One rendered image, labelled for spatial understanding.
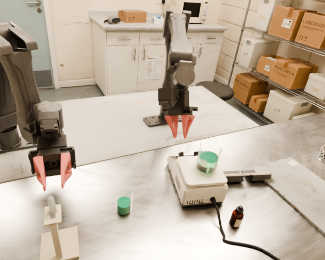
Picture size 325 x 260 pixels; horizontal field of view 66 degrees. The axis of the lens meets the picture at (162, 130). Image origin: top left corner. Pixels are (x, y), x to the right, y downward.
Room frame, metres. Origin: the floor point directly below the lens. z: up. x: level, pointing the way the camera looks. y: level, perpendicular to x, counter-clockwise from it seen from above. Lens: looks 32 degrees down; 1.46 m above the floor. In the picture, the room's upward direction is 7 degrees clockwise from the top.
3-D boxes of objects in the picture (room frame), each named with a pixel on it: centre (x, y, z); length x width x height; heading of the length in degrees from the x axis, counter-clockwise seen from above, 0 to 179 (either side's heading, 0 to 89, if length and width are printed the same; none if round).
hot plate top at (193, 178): (0.56, -0.12, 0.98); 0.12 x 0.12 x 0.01; 15
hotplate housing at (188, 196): (0.59, -0.12, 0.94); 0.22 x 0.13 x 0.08; 15
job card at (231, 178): (0.63, -0.24, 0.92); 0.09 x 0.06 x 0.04; 103
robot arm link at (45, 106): (0.57, 0.31, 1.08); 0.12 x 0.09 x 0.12; 61
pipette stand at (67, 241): (0.33, 0.20, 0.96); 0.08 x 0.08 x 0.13; 23
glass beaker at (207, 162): (0.57, -0.14, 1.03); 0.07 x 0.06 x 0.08; 13
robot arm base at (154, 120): (0.97, -0.01, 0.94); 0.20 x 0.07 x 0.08; 120
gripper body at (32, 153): (0.49, 0.27, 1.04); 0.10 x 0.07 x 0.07; 113
